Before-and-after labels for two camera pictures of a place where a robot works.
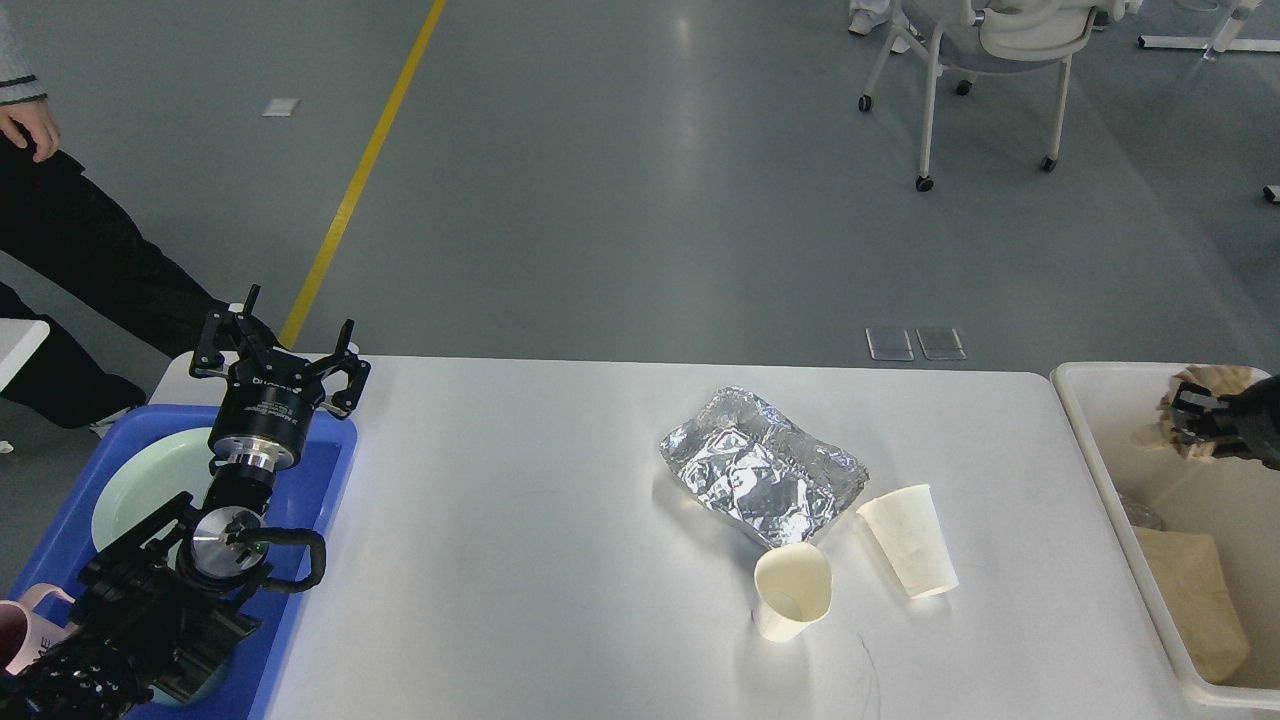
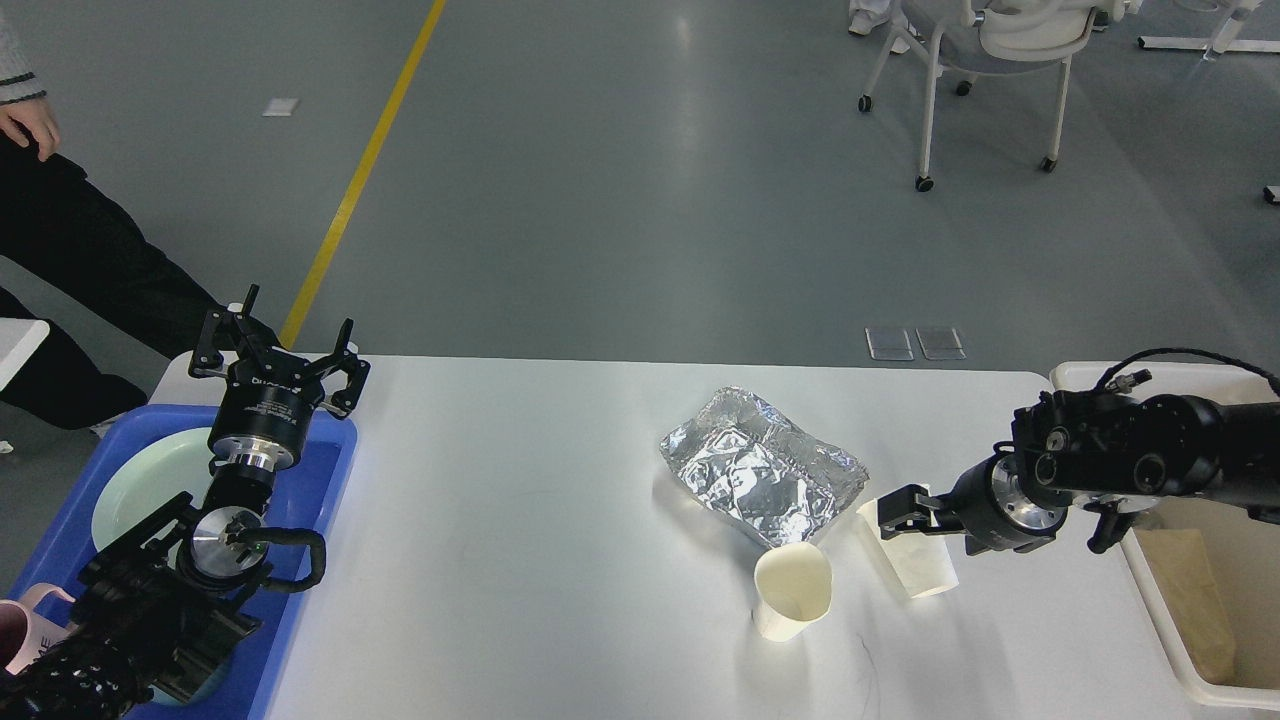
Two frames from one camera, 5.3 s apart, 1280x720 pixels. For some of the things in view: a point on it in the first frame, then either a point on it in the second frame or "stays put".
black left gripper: (261, 421) stays put
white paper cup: (909, 522) stays put
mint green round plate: (149, 472) stays put
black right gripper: (1246, 425) to (989, 506)
